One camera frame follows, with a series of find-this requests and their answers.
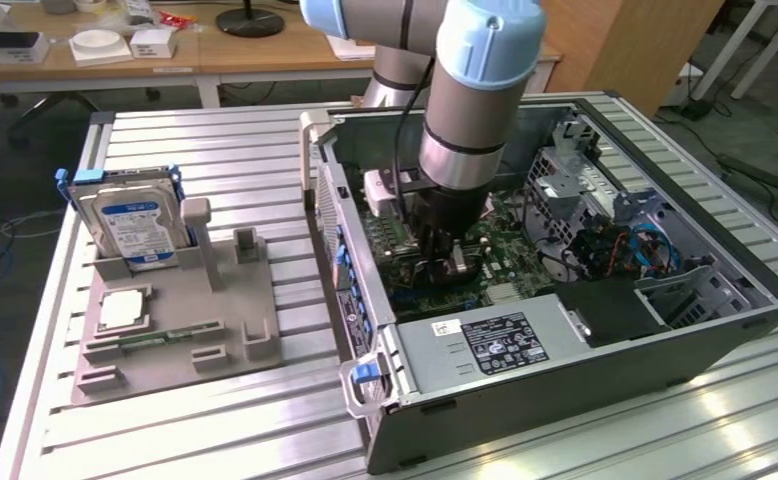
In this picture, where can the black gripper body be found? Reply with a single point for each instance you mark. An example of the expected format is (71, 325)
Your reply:
(451, 210)

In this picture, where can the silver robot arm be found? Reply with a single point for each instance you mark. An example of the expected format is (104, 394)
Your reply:
(469, 125)

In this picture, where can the green motherboard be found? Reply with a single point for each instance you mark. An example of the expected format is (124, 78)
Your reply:
(509, 270)

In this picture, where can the silver chipset heatsink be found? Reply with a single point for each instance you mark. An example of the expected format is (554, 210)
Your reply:
(505, 293)

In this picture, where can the metal disk bay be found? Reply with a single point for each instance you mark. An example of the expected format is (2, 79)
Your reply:
(562, 185)

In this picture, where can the silver power supply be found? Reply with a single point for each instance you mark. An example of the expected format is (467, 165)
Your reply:
(442, 350)

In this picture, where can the black plastic cover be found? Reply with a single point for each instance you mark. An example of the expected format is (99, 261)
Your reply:
(609, 315)

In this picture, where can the blue release latch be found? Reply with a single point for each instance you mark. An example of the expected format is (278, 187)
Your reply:
(363, 374)

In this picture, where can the black open PC case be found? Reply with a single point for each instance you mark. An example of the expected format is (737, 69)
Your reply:
(562, 400)

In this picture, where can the white paper stack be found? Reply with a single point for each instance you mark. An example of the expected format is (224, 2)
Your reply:
(348, 50)

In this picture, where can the wooden cabinet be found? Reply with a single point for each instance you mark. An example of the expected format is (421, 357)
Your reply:
(629, 50)

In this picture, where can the black power adapter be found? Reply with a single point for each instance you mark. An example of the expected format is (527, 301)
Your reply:
(695, 110)

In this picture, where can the wooden desk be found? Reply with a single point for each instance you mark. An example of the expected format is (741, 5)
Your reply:
(262, 55)

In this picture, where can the green RAM stick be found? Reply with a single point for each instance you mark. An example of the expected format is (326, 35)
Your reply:
(162, 339)

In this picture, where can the hard disk with blue label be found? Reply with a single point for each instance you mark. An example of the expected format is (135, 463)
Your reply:
(135, 225)

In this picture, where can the grey parts rack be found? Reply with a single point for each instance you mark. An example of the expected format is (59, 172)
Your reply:
(175, 365)

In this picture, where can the silver CPU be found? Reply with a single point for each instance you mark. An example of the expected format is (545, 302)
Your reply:
(124, 310)

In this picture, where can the black lamp base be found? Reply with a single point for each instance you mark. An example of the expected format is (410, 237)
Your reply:
(251, 25)

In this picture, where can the black stand base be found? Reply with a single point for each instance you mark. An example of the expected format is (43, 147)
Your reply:
(769, 172)

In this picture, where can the white labelled box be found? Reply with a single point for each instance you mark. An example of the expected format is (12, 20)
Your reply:
(154, 45)

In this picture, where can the red packet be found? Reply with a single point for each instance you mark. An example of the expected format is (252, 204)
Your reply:
(178, 22)

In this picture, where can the white round container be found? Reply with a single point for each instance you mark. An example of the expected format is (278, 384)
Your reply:
(100, 47)

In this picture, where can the black chair base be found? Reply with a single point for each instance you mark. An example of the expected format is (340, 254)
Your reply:
(48, 107)

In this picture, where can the white cup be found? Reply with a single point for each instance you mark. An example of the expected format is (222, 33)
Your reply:
(90, 5)

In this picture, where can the white cardboard box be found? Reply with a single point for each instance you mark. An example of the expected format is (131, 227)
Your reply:
(22, 55)

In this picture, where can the grey cup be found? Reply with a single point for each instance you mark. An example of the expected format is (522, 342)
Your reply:
(59, 6)

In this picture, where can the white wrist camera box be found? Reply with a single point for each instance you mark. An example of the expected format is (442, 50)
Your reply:
(383, 195)

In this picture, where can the blue card retention bracket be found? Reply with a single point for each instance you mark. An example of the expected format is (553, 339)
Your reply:
(343, 250)

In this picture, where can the black intrusion switch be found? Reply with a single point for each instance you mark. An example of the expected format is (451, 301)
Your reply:
(343, 193)

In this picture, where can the grey plastic drive bracket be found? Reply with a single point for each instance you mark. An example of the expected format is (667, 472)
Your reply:
(695, 300)

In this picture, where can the white table frame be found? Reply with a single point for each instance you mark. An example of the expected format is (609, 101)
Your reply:
(730, 50)

